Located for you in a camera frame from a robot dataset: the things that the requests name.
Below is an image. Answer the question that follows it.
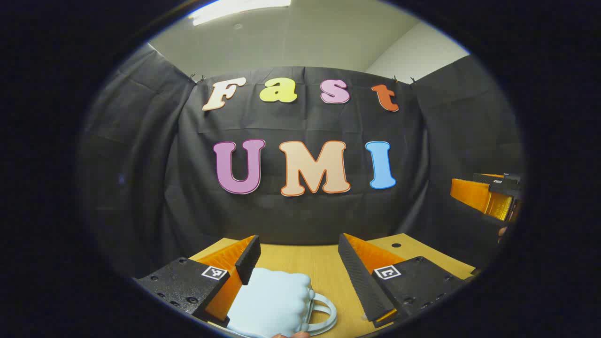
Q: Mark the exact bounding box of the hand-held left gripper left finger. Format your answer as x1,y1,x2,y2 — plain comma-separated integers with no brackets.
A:
135,235,262,328

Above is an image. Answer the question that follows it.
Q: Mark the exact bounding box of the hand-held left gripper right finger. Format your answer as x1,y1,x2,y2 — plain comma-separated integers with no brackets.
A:
338,233,466,328

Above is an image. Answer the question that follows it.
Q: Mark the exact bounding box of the light blue suitcase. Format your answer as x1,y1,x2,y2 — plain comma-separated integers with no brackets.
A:
225,268,338,338

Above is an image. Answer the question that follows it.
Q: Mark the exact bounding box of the black backdrop cloth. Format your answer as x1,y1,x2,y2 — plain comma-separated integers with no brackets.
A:
77,45,524,277

